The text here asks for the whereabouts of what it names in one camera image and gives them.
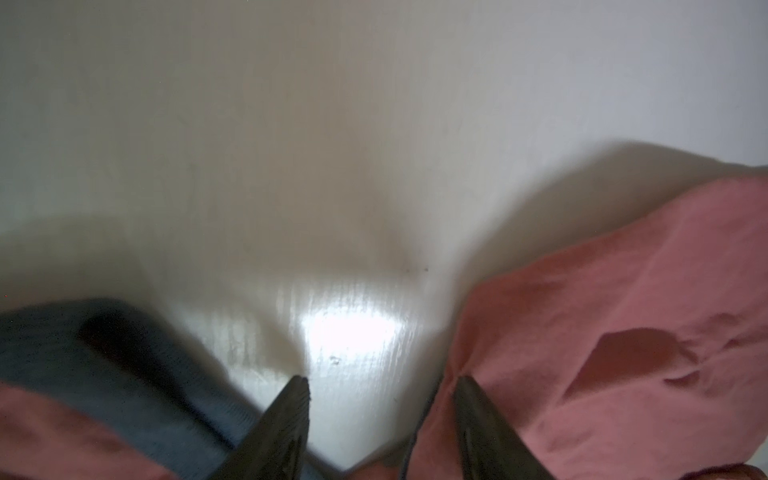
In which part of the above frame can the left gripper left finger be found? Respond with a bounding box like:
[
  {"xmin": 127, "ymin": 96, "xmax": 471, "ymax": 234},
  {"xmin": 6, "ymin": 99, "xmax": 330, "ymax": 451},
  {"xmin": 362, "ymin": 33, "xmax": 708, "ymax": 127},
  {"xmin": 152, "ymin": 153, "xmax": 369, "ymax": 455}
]
[{"xmin": 209, "ymin": 376, "xmax": 310, "ymax": 480}]

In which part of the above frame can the maroon tank top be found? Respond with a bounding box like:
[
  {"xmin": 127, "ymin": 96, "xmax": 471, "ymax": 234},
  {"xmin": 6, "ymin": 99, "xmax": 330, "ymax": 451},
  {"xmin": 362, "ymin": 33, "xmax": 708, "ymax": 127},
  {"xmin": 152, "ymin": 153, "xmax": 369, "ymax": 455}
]
[{"xmin": 1, "ymin": 177, "xmax": 767, "ymax": 479}]

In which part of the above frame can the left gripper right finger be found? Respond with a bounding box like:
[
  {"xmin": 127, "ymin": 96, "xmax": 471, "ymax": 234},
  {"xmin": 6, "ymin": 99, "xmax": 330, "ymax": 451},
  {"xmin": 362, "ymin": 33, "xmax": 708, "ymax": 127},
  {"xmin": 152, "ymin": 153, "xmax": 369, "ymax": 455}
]
[{"xmin": 453, "ymin": 376, "xmax": 554, "ymax": 480}]

